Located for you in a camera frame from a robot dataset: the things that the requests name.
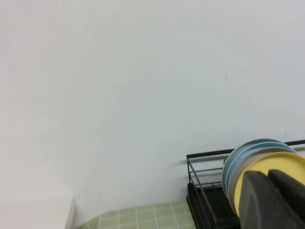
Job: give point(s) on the yellow plate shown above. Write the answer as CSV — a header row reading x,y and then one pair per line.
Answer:
x,y
274,162

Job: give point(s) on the white cabinet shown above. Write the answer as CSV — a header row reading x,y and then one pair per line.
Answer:
x,y
35,214

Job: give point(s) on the grey plate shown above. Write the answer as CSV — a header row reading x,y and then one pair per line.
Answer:
x,y
234,179

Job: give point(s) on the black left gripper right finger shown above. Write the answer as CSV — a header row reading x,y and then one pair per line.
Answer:
x,y
290,193

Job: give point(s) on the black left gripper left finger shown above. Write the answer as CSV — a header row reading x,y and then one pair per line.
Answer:
x,y
259,205

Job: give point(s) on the green plate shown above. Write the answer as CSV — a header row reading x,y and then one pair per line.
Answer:
x,y
231,158

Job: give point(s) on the green checkered tablecloth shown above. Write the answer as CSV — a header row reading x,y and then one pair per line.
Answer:
x,y
143,214

